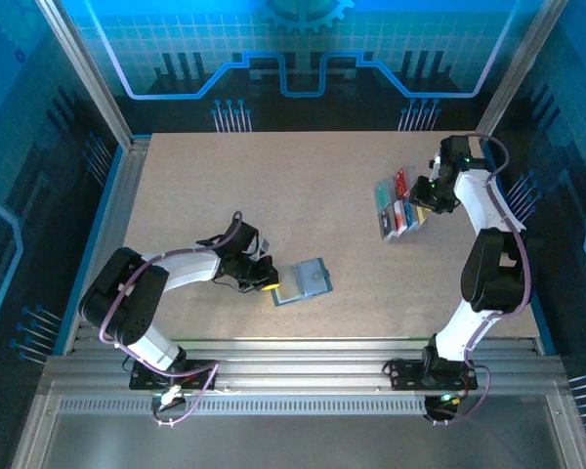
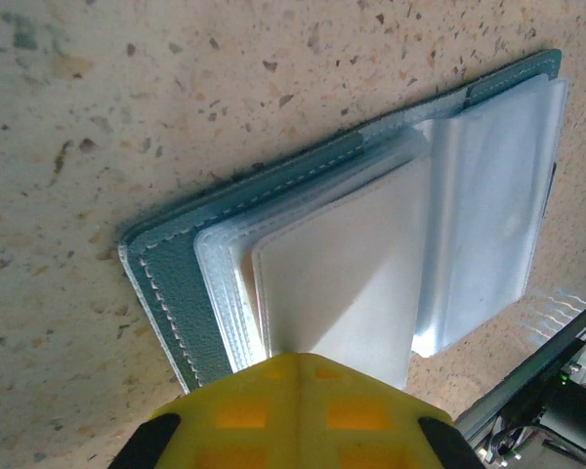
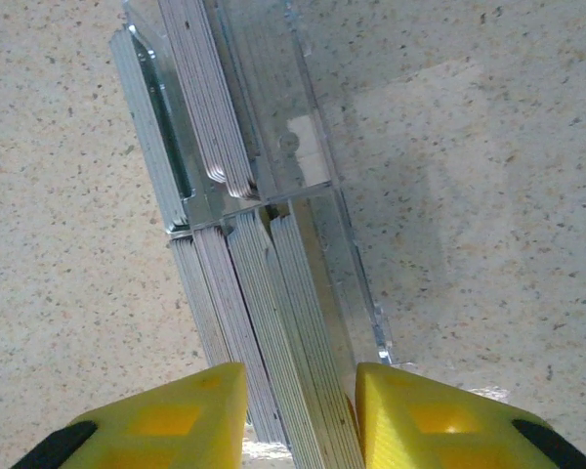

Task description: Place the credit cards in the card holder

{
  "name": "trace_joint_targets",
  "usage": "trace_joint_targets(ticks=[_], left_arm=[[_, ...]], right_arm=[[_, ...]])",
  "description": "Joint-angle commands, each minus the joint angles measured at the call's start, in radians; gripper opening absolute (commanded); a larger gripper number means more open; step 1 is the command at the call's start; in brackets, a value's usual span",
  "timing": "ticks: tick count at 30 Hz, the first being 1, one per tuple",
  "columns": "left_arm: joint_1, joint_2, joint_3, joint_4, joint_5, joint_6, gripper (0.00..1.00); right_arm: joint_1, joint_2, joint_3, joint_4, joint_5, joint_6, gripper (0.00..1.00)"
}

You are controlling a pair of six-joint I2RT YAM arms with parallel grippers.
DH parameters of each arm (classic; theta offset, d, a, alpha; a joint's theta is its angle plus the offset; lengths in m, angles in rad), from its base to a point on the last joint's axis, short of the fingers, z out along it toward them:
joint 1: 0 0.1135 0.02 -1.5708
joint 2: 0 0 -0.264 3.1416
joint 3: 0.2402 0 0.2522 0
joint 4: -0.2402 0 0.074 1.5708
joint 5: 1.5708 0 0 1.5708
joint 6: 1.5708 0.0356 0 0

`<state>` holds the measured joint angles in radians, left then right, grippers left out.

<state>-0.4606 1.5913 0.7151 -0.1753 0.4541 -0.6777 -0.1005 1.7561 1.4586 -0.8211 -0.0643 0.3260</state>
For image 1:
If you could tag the clear plastic card tray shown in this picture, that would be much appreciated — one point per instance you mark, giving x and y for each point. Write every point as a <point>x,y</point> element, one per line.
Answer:
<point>390,238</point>

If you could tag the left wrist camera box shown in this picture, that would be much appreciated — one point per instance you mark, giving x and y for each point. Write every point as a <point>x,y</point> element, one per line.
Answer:
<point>263,246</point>

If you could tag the blue table side trim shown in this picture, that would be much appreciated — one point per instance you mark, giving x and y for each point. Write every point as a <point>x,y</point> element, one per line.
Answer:
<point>547,337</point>
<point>92,244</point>

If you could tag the blue card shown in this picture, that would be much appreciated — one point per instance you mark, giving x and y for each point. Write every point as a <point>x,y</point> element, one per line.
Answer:
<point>410,217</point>

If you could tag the aluminium frame post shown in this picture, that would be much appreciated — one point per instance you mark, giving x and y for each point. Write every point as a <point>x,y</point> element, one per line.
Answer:
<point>516,73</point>
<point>89,73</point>

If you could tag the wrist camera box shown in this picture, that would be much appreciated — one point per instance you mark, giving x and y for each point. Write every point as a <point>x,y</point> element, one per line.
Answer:
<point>434,166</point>
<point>263,246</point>

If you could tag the black card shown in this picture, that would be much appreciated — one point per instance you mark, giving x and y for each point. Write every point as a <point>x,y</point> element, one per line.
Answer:
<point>388,222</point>

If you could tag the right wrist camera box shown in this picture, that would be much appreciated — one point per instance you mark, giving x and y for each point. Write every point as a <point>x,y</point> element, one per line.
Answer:
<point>434,166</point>

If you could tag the aluminium table side rail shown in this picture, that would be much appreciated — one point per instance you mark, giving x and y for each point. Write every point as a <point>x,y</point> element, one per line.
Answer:
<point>122,195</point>

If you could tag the aluminium frame rail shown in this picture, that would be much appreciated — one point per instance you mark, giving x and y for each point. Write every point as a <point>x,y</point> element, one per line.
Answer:
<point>298,366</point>

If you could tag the white and red card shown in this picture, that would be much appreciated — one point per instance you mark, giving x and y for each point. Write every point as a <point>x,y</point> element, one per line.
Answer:
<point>399,217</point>

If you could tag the red VIP card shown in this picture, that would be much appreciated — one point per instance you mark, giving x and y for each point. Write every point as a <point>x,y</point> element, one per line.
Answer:
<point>400,183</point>

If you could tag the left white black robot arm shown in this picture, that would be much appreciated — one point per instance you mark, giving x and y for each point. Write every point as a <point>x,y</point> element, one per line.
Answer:
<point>141,322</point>

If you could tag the grey metal panel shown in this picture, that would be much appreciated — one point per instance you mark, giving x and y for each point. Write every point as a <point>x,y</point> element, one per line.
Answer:
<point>298,444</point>

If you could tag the aluminium frame leg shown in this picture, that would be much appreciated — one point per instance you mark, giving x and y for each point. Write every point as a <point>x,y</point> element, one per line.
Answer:
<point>34,430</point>
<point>569,430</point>

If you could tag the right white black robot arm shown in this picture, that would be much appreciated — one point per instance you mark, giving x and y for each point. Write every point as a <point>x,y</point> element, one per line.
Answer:
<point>488,273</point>

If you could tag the teal leather card holder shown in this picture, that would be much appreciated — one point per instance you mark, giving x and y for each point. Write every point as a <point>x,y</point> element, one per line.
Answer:
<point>315,278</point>

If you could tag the teal card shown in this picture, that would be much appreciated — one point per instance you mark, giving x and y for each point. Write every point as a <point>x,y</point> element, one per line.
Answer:
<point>384,193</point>

